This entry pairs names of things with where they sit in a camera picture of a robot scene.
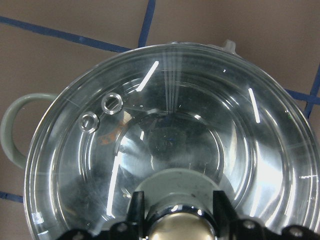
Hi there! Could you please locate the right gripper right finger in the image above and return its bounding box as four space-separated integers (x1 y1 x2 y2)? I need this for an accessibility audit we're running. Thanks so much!
212 190 265 240

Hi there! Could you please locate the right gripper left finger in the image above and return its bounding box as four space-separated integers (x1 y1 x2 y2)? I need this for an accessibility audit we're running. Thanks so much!
109 191 149 240

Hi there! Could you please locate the glass pot lid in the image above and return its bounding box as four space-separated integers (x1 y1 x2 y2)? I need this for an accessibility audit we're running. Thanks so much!
24 43 320 240

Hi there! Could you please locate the pale green cooking pot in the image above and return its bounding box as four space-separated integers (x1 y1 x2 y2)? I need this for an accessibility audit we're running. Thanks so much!
0 42 314 170

